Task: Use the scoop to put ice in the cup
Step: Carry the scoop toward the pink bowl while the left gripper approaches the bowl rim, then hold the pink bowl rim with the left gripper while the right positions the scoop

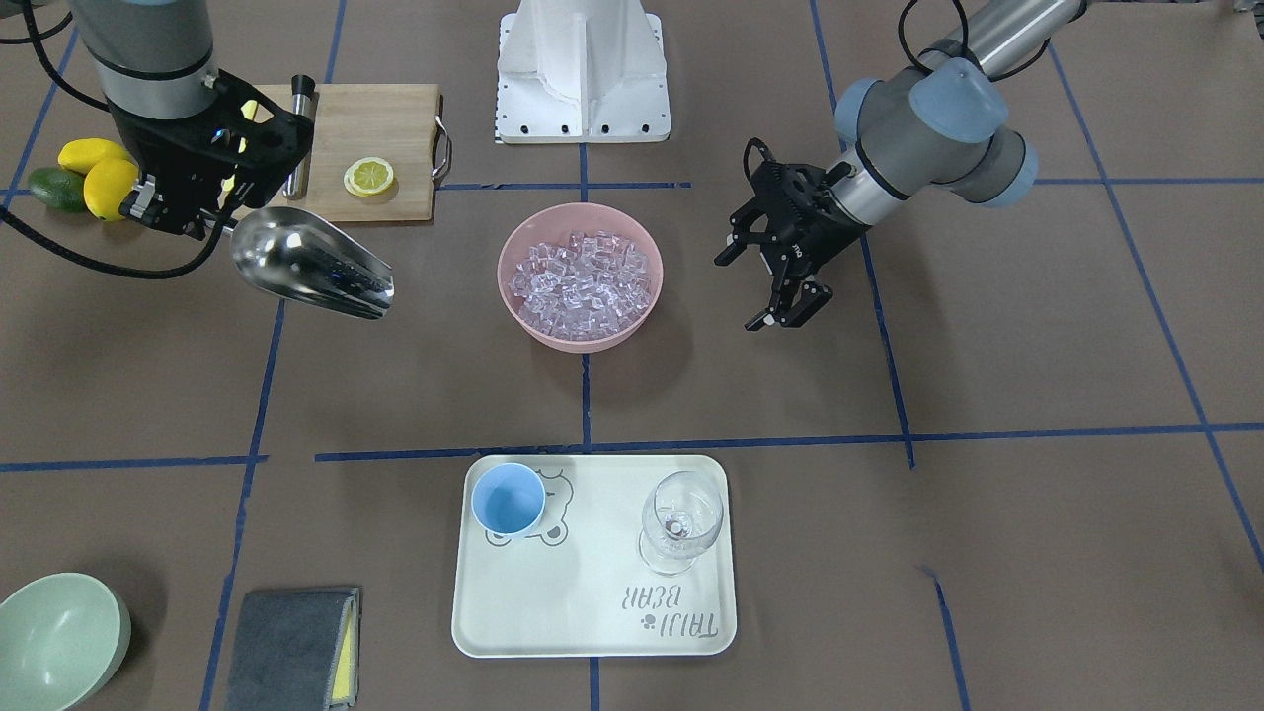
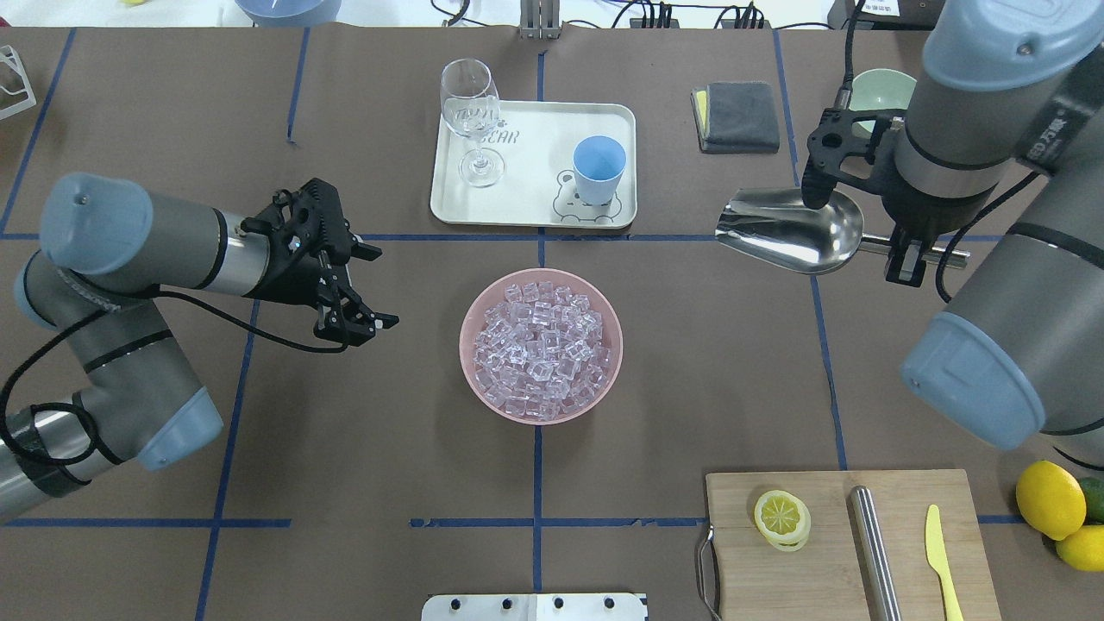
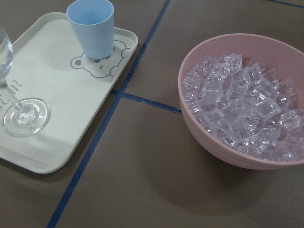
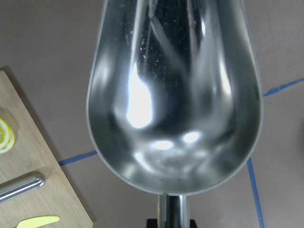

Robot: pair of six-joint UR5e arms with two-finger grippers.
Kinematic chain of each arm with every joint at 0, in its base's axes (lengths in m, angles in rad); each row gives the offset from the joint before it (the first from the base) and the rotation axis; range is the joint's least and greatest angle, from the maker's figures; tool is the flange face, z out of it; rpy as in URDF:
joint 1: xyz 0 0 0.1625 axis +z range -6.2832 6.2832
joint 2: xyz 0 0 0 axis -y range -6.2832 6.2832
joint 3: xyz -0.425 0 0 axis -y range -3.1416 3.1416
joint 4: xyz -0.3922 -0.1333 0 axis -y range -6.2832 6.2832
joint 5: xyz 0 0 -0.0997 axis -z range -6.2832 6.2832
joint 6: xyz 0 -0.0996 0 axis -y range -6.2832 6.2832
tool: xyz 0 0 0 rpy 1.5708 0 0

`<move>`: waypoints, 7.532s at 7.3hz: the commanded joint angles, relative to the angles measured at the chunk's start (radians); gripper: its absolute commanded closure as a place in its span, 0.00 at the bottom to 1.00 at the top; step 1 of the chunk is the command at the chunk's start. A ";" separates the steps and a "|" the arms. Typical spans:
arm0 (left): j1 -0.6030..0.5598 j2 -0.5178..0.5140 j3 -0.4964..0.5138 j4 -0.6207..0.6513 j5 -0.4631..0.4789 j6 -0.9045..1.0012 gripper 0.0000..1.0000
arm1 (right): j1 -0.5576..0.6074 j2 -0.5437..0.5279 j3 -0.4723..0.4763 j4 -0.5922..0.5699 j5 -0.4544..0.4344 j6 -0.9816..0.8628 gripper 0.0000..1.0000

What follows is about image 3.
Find cream bear tray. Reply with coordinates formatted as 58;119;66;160
0;12;138;174

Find clear ice cubes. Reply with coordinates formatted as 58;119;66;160
182;54;304;162

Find clear wine glass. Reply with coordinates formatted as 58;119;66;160
0;27;50;138

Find pink bowl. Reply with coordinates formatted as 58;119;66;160
178;34;304;170

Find light blue cup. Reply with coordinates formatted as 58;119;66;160
66;0;114;59

